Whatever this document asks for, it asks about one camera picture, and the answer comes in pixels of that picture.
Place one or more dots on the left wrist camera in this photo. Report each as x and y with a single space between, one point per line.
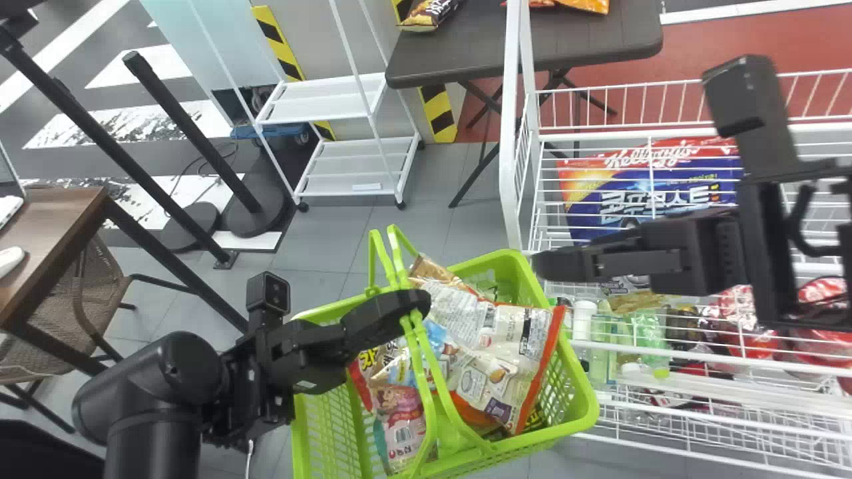
268 293

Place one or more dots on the white snack packet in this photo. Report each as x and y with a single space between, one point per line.
496 352

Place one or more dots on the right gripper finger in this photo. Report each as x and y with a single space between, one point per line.
619 237
572 265

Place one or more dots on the orange snack packet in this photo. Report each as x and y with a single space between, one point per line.
586 5

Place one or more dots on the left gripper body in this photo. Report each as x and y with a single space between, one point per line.
303 356

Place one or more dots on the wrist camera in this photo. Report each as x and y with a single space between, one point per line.
749 113
268 293

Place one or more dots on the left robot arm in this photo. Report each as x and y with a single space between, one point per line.
153 392

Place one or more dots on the dark side table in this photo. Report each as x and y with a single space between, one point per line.
506 40

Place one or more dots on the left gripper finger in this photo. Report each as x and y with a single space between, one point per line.
389 313

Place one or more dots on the brown snack packet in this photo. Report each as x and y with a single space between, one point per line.
429 269

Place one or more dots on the blue cereal bag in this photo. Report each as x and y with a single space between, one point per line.
639 193

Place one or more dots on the yellow black striped post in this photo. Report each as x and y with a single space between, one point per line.
283 46
439 113

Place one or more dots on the green basket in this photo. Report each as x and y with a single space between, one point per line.
333 426

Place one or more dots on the white bottle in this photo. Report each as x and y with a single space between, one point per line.
584 319

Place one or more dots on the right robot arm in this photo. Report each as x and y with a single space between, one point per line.
765 266

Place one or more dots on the yellow snack packet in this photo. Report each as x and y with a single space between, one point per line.
426 13

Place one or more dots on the brown mesh chair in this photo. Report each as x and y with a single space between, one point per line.
86 286

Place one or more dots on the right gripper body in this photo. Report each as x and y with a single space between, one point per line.
699 256

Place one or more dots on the red snack packet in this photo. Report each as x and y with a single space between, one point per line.
739 319
822 346
393 412

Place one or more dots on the white shelf trolley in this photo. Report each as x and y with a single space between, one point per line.
346 100

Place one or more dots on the green bottle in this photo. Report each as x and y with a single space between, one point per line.
649 339
602 346

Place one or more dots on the black post on round foot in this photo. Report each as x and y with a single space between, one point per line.
200 146

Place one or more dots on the brown side table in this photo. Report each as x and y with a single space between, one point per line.
46 233

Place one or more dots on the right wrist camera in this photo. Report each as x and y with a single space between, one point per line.
749 113

